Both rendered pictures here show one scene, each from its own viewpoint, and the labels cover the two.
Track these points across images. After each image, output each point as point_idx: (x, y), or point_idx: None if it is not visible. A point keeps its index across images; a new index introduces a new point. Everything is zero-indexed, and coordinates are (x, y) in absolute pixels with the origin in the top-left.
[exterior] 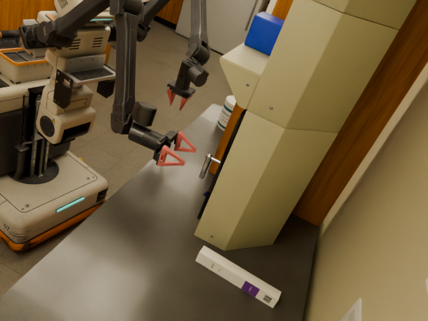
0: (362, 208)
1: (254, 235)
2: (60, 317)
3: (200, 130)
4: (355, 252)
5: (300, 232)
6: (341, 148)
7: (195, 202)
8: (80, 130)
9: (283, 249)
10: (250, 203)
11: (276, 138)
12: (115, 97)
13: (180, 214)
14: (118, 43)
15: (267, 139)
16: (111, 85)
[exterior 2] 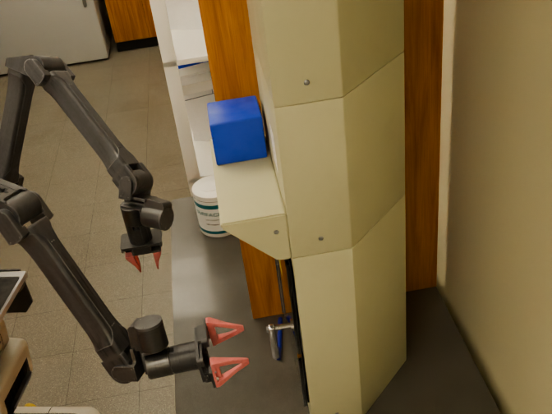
0: (484, 250)
1: (383, 371)
2: None
3: (191, 261)
4: (517, 319)
5: (422, 313)
6: (405, 184)
7: (277, 379)
8: (22, 381)
9: (423, 356)
10: (361, 347)
11: (348, 264)
12: (92, 339)
13: (275, 413)
14: (47, 270)
15: (338, 272)
16: (24, 291)
